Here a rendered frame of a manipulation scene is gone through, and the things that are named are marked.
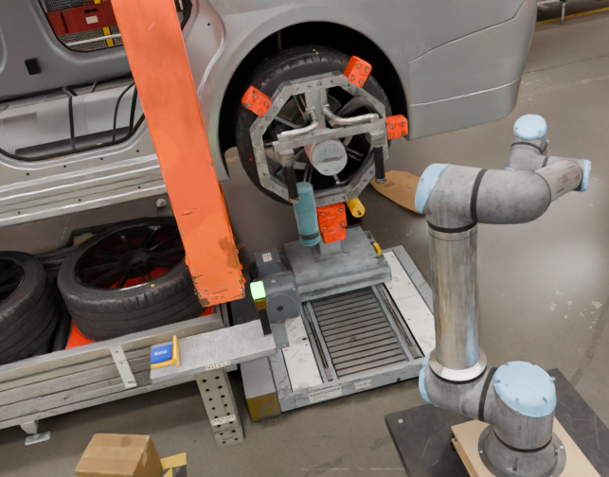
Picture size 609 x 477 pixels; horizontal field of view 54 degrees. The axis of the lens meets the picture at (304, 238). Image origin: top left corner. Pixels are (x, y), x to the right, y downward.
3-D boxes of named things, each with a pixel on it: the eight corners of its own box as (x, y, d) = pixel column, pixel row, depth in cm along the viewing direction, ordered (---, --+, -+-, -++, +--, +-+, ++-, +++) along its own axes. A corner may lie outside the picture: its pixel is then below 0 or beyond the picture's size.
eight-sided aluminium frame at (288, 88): (386, 185, 262) (377, 61, 233) (391, 191, 256) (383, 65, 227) (265, 212, 256) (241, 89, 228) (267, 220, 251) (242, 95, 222)
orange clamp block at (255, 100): (269, 97, 233) (250, 84, 229) (273, 103, 226) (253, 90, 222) (259, 112, 235) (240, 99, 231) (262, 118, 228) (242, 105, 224)
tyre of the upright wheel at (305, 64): (404, 86, 268) (276, 14, 241) (423, 102, 248) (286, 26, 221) (331, 206, 291) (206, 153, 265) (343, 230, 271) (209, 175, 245)
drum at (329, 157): (337, 152, 249) (332, 120, 242) (350, 173, 231) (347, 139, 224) (304, 159, 248) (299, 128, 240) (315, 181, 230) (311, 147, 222)
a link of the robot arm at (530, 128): (509, 137, 178) (517, 108, 180) (511, 157, 188) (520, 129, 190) (542, 141, 173) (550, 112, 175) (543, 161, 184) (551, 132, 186)
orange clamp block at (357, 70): (356, 82, 237) (367, 61, 233) (362, 88, 230) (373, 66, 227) (341, 76, 234) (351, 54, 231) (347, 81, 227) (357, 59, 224)
